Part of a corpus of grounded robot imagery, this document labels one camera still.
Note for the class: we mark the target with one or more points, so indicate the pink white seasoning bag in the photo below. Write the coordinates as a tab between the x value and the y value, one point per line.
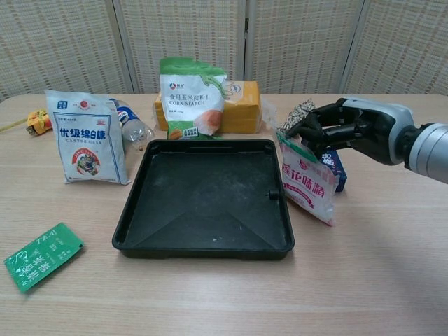
308	182

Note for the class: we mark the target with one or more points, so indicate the orange yellow wrapped package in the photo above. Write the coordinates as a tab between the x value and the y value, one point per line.
243	108

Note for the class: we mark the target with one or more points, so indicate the black square plastic tray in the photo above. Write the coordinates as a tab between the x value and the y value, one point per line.
210	196

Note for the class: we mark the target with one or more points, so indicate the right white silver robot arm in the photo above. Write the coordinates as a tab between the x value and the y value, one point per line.
430	150

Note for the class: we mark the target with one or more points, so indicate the dark blue oblong box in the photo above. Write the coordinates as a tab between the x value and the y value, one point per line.
336	164

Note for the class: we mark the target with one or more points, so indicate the clear plastic wrapper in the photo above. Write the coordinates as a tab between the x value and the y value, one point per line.
269	113

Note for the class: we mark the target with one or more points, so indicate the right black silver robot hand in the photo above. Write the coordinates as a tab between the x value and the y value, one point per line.
371	119

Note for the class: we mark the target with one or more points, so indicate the green flat sachet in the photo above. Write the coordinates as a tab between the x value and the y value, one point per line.
42	257

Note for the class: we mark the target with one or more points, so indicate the green white corn starch bag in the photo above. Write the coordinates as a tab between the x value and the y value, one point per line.
189	101

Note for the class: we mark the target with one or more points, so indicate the yellow tape measure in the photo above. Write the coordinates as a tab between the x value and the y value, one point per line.
38	120

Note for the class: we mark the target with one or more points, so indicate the white blue sugar bag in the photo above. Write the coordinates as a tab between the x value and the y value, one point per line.
85	140

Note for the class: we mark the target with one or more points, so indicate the empty Pepsi plastic bottle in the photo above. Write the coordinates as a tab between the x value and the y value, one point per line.
134	129

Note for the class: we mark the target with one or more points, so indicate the woven folding screen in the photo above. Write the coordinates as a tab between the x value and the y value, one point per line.
70	42

